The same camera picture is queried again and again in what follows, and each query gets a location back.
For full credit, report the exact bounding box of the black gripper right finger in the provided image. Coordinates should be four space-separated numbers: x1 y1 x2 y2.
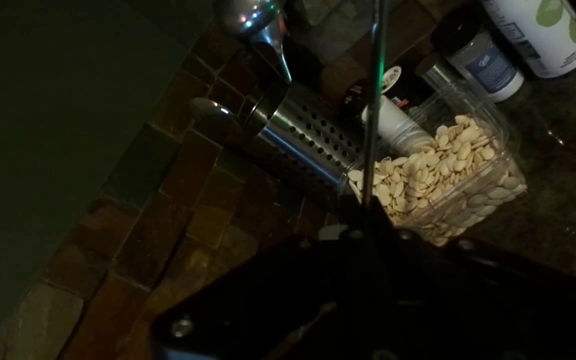
395 230 576 360

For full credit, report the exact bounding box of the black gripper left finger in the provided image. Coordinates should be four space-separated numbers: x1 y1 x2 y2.
150 237 370 360

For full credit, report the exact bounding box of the clear container of pellets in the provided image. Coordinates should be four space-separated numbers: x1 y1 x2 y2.
371 64 528 247

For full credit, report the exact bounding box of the white spice jar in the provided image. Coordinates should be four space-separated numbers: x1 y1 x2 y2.
374 66 434 157

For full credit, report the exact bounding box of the dark lid spice shaker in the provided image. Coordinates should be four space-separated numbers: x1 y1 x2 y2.
432 6 523 102

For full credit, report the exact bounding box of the white green labelled bottle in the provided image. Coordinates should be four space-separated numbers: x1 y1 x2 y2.
480 0 576 78

